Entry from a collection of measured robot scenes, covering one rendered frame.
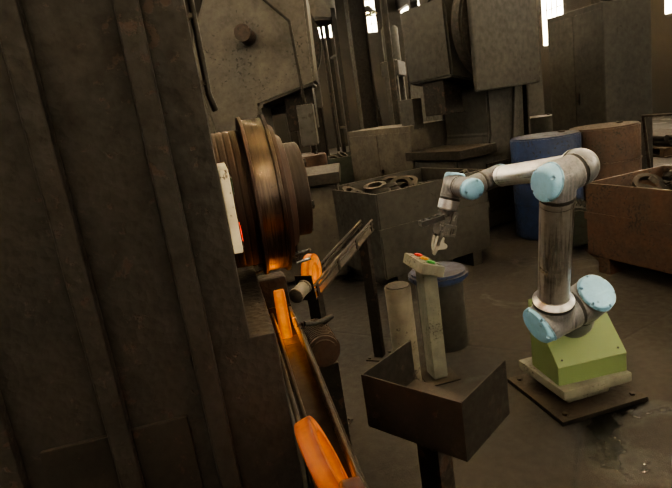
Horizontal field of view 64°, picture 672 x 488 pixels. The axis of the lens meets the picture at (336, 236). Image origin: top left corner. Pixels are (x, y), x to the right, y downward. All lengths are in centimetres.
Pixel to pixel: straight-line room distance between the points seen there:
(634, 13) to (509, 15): 165
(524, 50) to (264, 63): 237
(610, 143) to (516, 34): 125
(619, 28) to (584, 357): 441
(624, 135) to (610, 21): 152
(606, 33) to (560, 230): 443
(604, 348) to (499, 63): 314
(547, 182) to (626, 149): 335
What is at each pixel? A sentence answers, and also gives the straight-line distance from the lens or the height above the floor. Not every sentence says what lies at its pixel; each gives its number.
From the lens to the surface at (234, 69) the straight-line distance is 432.
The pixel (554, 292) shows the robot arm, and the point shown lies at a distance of 208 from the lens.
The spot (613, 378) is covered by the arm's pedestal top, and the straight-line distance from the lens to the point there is 251.
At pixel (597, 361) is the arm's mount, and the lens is 247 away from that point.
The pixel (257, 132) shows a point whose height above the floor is 130.
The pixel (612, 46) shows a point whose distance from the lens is 624.
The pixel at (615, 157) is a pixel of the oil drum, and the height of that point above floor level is 63.
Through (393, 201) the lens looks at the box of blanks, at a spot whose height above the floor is 66.
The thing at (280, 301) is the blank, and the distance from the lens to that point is 163.
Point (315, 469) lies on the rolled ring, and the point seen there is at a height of 74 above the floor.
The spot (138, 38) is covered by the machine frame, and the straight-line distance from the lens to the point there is 111.
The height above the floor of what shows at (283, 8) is 213.
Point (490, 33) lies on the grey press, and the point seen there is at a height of 179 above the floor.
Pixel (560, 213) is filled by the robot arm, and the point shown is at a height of 90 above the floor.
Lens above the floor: 132
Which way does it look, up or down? 13 degrees down
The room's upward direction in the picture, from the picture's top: 9 degrees counter-clockwise
